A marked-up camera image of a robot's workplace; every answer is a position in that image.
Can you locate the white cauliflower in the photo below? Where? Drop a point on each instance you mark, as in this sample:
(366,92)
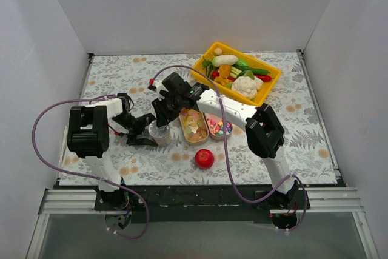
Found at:
(247,87)

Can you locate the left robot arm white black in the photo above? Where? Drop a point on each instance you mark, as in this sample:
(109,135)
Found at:
(88,137)

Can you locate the silver jar lid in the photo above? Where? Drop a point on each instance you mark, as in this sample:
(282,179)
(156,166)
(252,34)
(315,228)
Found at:
(156,132)

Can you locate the orange yellow pepper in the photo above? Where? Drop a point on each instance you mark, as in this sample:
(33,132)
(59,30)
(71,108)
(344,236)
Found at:
(224,74)

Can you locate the red apple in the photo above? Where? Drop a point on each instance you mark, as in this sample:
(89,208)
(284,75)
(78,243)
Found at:
(204,159)

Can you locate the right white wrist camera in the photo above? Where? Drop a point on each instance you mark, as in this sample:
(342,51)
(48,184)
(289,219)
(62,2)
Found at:
(158,87)

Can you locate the beige tray gummy candies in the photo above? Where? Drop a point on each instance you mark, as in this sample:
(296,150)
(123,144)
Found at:
(193,126)

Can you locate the yellow plastic bin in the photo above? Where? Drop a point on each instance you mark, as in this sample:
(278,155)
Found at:
(262,94)

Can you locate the aluminium rail frame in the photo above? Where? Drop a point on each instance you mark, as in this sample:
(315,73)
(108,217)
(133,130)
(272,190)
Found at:
(333,227)

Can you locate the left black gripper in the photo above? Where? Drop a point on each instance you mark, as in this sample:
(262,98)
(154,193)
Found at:
(140,127)

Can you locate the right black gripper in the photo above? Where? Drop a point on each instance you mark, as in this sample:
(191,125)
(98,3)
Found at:
(163,109)

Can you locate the red chili pepper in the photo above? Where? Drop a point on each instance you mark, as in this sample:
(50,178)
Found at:
(264,78)

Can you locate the clear glass jar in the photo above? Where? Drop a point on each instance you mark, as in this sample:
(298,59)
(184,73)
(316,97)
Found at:
(161,141)

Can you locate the pink tray colourful candies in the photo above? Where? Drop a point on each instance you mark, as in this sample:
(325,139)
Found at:
(217,129)

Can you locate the small beige mushroom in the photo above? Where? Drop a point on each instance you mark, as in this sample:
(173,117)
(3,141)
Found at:
(218,51)

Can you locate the green cucumber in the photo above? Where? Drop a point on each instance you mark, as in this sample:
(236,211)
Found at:
(255,71)

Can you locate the white eggplant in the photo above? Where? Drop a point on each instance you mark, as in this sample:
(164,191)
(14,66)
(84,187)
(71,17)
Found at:
(220,60)

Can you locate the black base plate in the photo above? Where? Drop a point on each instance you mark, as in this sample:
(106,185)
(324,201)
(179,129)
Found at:
(212,203)

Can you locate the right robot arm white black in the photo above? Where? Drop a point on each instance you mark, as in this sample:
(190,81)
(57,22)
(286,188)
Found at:
(264,132)

